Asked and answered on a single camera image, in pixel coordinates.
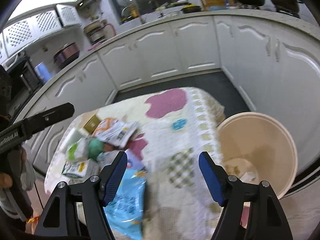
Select green white milk carton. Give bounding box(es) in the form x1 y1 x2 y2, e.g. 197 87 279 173
61 159 99 179

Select blue snack packet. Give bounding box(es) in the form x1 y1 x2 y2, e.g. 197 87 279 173
104 168 146 239

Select green knitted cloth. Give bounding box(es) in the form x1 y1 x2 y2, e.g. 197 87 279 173
88 137 105 161

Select white printed snack bag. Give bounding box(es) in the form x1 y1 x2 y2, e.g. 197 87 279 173
96 119 139 148

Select beige plastic trash bin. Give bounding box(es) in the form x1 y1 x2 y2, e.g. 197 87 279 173
217 112 298 198

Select kitchen sink faucet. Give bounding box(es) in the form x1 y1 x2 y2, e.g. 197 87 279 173
121 4 145 24

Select gloved left hand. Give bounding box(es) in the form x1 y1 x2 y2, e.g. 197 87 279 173
1 145 36 222

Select black microwave oven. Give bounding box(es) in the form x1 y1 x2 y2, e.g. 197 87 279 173
7 53 44 99

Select white green plastic bag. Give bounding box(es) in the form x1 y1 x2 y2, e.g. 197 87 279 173
66 138 89 162

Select blue cup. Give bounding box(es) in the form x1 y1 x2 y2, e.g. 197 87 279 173
35 62 52 83

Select small green yellow box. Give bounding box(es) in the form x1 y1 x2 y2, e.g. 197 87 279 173
83 115 101 134

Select orange patterned wrapper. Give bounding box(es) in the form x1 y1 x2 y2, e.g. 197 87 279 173
93 118 118 140

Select maroon rice cooker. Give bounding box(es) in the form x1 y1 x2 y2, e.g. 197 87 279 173
53 42 80 69

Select white lattice upper cabinets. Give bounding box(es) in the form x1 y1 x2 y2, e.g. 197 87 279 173
1 4 81 60

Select stacked pots on rack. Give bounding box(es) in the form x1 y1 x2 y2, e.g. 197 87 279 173
83 20 107 45

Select patchwork quilt table cover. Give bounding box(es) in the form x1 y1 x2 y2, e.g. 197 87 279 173
44 87 225 239

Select black floor mat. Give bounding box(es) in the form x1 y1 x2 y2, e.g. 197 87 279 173
113 70 251 123

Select white base cabinets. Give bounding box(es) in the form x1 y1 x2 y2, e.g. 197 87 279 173
17 9 319 172

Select yellow lid black pot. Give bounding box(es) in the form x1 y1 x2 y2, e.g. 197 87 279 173
181 4 202 14

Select wooden cutting board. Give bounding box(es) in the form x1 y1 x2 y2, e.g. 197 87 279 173
198 0 235 11

